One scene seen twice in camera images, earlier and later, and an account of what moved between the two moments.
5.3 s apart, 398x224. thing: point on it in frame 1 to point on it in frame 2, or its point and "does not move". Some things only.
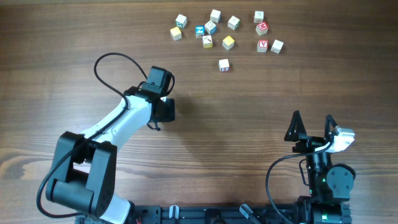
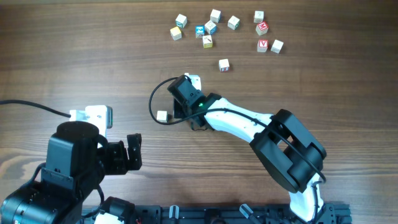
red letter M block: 262,28 does not move
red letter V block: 262,45 does not move
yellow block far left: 176,33 does not move
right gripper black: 308,142 to 177,109
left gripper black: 168,116 to 120,164
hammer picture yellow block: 207,42 does not move
